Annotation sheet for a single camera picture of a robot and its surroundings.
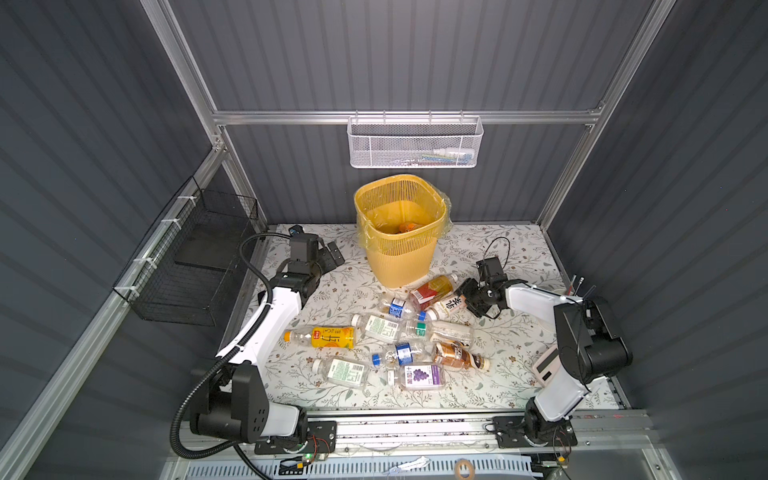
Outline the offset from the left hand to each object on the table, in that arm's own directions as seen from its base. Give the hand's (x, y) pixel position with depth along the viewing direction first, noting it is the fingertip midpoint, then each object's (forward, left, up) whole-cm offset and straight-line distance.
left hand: (324, 253), depth 85 cm
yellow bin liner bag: (+22, -24, -6) cm, 33 cm away
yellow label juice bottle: (-19, +1, -15) cm, 24 cm away
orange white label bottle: (-11, -38, -16) cm, 42 cm away
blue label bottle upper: (-10, -22, -16) cm, 29 cm away
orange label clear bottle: (+18, -26, -8) cm, 33 cm away
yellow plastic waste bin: (0, -23, -11) cm, 25 cm away
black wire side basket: (-9, +34, +7) cm, 36 cm away
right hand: (-6, -42, -18) cm, 46 cm away
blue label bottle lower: (-25, -21, -16) cm, 36 cm away
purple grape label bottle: (-31, -25, -17) cm, 43 cm away
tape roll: (-51, -32, -20) cm, 63 cm away
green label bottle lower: (-28, -5, -17) cm, 33 cm away
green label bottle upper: (-16, -15, -17) cm, 27 cm away
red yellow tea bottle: (-7, -29, -14) cm, 33 cm away
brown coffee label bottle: (-26, -37, -16) cm, 47 cm away
